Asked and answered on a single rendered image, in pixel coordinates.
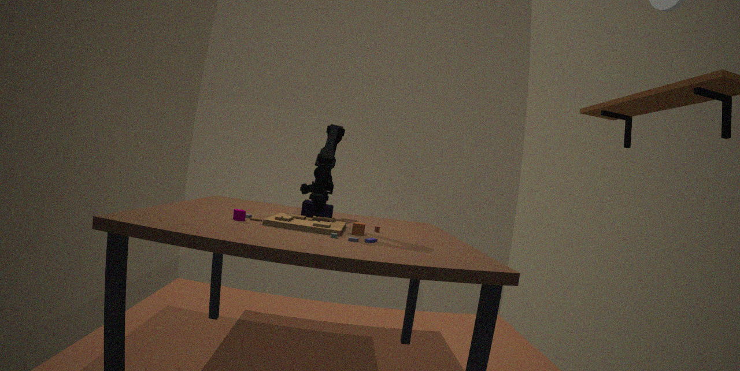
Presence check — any magenta cube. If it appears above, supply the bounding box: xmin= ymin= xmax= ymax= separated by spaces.
xmin=233 ymin=209 xmax=246 ymax=221

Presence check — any tan puzzle board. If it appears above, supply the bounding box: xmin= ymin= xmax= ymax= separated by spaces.
xmin=262 ymin=213 xmax=346 ymax=236

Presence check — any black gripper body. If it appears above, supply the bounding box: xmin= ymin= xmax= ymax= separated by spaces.
xmin=309 ymin=180 xmax=328 ymax=201

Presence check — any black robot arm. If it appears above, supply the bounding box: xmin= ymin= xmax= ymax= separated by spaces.
xmin=300 ymin=124 xmax=345 ymax=195

